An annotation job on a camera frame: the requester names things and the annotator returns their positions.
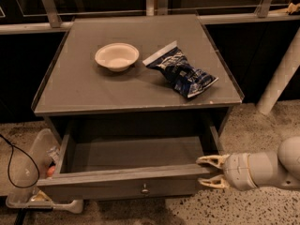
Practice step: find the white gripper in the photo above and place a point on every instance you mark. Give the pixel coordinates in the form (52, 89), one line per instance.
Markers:
(236, 171)

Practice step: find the grey top drawer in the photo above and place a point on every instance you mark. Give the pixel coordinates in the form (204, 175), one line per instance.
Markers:
(96, 164)

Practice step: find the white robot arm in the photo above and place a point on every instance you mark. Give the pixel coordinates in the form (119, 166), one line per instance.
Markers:
(280, 169)

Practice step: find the grey drawer cabinet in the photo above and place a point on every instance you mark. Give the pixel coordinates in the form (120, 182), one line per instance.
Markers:
(76, 85)

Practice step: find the blue chip bag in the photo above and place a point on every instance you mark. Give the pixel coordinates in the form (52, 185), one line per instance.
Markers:
(185, 79)

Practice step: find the white paper bowl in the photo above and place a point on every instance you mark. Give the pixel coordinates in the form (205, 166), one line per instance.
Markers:
(117, 57)

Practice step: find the white tube packet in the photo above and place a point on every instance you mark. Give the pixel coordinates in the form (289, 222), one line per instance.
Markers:
(54, 153)

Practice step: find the red apple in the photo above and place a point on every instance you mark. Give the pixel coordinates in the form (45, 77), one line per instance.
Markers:
(51, 171)

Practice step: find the clear plastic bin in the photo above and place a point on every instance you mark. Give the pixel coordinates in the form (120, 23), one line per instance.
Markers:
(35, 166)

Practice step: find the yellow snack in bin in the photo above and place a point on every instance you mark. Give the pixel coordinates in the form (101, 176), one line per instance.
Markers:
(40, 197)

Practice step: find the metal railing frame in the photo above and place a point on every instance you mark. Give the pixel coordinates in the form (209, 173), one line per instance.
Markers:
(42, 16)

